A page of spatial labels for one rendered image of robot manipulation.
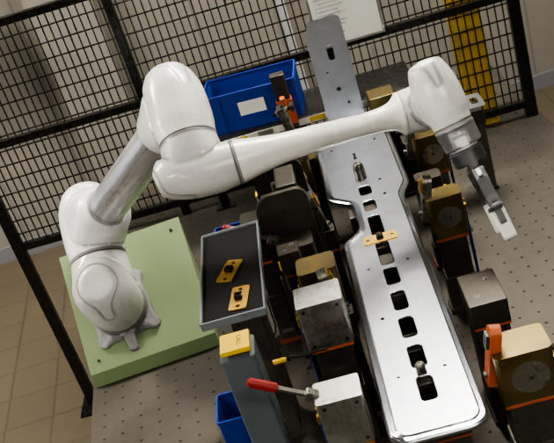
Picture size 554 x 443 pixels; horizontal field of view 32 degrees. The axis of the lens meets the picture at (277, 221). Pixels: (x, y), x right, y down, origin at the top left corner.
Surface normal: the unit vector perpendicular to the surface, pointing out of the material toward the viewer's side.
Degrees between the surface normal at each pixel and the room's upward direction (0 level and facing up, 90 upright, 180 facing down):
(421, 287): 0
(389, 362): 0
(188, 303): 42
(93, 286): 48
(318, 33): 90
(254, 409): 90
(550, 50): 90
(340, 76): 90
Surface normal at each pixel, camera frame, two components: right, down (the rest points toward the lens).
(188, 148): -0.07, -0.16
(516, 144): -0.28, -0.84
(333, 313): 0.06, 0.48
